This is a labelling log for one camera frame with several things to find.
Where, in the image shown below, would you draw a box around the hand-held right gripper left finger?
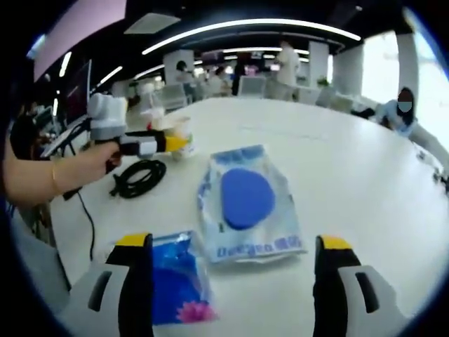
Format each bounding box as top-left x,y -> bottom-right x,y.
58,231 -> 154,337

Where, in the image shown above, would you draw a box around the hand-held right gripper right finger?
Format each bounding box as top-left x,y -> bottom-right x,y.
311,234 -> 410,337

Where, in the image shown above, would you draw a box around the white paper cup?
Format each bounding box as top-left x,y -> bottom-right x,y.
164,117 -> 198,161

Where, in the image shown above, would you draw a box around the clear plastic packet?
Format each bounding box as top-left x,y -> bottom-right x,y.
139,93 -> 171,131

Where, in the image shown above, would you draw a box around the blue tissue pack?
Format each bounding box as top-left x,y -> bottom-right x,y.
150,230 -> 221,326

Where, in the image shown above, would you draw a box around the wet wipes packet blue lid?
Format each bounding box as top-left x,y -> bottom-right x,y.
197,143 -> 309,265

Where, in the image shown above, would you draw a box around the person's left hand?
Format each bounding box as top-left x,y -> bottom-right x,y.
72,141 -> 123,185

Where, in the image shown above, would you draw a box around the dark monitor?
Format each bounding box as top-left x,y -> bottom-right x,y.
64,58 -> 93,124

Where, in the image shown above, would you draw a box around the projector screen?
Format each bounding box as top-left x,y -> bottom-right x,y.
32,0 -> 128,82

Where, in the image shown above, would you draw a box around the white table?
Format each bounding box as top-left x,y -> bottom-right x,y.
48,97 -> 449,337

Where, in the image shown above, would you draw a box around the curved ceiling light strip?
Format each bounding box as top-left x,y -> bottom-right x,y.
141,18 -> 363,56

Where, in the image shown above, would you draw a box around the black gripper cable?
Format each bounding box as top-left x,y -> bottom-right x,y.
62,189 -> 96,261

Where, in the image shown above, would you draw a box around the black cables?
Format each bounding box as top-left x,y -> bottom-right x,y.
431,167 -> 449,193

